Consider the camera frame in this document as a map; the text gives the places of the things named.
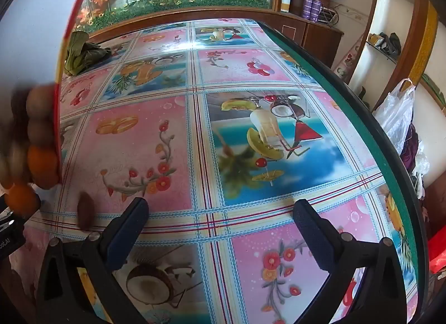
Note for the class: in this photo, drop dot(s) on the white plastic bag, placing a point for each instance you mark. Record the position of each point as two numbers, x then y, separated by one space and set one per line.
397 115

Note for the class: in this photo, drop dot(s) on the red cardboard tray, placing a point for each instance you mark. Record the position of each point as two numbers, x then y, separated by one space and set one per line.
35 49

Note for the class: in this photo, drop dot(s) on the dried red date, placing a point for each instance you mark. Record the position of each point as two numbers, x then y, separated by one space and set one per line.
85 212

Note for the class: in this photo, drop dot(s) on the green bok choy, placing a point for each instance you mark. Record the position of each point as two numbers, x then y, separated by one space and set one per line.
83 54

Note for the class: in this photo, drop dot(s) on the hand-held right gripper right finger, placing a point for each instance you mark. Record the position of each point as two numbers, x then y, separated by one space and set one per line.
313 237

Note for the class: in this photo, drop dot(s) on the small orange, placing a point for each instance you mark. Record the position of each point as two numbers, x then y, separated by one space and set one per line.
22 199
43 165

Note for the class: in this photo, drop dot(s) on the dark bundle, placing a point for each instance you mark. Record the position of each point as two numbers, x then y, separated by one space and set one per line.
391 43

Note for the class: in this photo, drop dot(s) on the white wall shelf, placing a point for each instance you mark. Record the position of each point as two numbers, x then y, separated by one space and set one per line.
378 49

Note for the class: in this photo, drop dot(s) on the purple spray can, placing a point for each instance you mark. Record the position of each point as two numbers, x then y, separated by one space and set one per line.
316 9
306 6

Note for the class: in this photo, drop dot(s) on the brown longan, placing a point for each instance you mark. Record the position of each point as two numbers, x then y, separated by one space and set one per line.
41 130
41 99

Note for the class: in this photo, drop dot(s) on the printed plastic tablecloth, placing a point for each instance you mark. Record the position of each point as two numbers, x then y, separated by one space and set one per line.
139 157

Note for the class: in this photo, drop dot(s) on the red plastic bag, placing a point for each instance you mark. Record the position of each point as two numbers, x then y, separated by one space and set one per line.
437 254

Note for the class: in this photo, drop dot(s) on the printed floral board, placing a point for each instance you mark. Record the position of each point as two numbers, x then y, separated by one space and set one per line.
346 62

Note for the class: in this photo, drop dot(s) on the yellow wooden post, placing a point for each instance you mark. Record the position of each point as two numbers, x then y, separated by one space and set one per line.
423 38

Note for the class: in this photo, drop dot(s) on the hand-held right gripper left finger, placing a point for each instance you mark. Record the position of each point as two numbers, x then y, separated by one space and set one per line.
129 237

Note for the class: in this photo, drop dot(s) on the purple cloth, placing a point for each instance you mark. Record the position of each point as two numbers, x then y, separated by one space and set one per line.
411 144

